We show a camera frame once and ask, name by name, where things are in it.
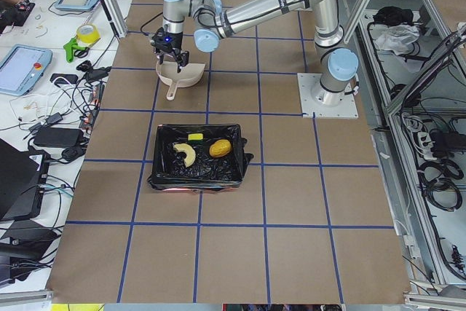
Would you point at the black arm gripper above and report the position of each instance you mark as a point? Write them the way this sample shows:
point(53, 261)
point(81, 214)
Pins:
point(176, 40)

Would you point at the black lined trash bin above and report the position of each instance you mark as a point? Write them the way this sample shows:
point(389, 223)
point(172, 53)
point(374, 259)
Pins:
point(207, 173)

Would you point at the beige dustpan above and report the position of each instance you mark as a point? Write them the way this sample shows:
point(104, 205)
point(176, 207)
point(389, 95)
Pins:
point(188, 76)

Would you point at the black power adapter brick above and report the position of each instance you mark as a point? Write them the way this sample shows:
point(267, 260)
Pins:
point(57, 137)

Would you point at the yellow tape roll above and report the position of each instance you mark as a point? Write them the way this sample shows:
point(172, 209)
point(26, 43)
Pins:
point(87, 33)

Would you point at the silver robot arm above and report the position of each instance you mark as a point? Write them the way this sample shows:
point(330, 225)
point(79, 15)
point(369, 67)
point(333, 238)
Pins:
point(214, 23)

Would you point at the black laptop computer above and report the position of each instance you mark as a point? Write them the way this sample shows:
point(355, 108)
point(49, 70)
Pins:
point(22, 175)

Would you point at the crumpled white cloth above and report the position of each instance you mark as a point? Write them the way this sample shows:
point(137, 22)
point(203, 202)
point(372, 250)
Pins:
point(398, 39)

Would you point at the yellow-green sponge block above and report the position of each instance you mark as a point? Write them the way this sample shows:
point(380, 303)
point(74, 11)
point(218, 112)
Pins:
point(195, 137)

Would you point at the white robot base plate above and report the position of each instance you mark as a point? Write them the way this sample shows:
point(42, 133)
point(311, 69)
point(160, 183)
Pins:
point(316, 102)

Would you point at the golden brown bread roll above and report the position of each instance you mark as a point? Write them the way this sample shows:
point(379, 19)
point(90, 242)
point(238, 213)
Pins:
point(220, 148)

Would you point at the blue teach pendant near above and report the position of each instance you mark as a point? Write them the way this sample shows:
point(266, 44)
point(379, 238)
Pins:
point(22, 67)

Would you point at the pale curved peel piece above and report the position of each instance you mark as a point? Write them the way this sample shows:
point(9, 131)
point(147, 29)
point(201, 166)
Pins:
point(190, 153)

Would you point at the green plastic clamp tool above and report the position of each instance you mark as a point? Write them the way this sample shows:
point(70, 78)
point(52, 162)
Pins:
point(74, 50)

